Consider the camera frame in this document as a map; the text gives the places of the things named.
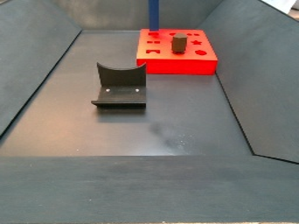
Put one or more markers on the blue rectangular peg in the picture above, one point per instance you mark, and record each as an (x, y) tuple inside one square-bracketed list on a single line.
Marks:
[(154, 15)]

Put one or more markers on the red shape-sorting board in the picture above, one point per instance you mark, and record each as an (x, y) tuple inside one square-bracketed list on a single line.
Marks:
[(199, 59)]

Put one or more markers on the black curved holder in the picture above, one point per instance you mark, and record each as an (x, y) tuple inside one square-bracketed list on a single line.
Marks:
[(122, 87)]

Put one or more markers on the brown rounded-triangle peg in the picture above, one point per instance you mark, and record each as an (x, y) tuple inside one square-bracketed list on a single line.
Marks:
[(179, 43)]

